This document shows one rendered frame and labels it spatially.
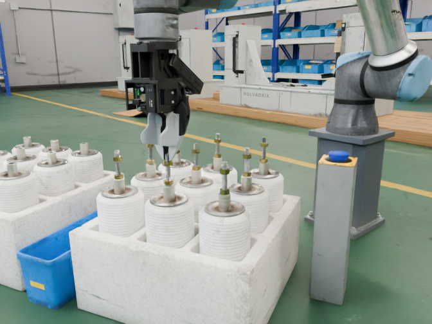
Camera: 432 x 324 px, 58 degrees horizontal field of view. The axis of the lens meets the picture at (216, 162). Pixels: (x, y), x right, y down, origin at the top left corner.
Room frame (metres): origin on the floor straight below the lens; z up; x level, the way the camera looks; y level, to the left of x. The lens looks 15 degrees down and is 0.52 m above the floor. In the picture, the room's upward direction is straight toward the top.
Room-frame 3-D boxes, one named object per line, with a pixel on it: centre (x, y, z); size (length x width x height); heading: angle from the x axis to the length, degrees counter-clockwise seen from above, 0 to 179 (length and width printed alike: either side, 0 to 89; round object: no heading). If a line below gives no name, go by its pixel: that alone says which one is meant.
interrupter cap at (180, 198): (0.71, 0.09, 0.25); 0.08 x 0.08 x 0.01
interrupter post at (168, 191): (0.71, 0.09, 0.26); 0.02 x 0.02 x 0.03
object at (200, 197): (0.82, 0.04, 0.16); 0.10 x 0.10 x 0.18
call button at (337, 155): (0.77, -0.25, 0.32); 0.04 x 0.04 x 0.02
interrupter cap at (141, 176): (0.87, 0.15, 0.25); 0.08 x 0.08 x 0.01
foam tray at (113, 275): (0.82, 0.04, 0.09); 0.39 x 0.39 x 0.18; 66
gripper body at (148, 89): (0.69, 0.10, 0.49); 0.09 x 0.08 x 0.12; 150
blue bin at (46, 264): (0.86, 0.32, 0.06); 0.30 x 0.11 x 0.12; 155
